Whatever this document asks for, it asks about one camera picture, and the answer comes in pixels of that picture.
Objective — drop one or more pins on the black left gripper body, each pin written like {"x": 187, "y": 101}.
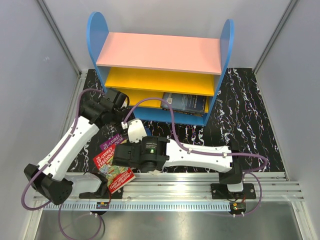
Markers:
{"x": 115, "y": 112}

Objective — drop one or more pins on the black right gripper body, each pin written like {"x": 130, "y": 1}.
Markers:
{"x": 130, "y": 144}

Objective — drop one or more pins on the purple 117-Storey Treehouse book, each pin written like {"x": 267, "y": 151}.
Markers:
{"x": 116, "y": 139}

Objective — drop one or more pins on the red Storey Treehouse book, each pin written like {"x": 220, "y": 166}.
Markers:
{"x": 117, "y": 176}

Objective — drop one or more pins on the Nineteen Eighty-Four grey-blue book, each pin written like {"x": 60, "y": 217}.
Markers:
{"x": 189, "y": 104}

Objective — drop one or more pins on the Jane Eyre blue orange book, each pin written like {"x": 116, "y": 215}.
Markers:
{"x": 154, "y": 172}

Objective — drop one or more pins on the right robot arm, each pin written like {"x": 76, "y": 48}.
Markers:
{"x": 153, "y": 153}

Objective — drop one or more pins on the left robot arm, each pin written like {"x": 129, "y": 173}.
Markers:
{"x": 49, "y": 177}

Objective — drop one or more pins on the blue pink yellow bookshelf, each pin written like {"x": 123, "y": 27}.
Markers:
{"x": 145, "y": 66}

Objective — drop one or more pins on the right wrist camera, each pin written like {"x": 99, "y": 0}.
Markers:
{"x": 135, "y": 130}

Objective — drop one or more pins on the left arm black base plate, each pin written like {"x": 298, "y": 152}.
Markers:
{"x": 102, "y": 193}

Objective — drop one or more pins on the white slotted cable duct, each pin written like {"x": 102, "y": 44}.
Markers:
{"x": 149, "y": 206}

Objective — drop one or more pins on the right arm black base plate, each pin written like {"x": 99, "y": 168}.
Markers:
{"x": 221, "y": 192}

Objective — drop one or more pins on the aluminium rail base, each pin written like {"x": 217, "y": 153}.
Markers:
{"x": 196, "y": 187}

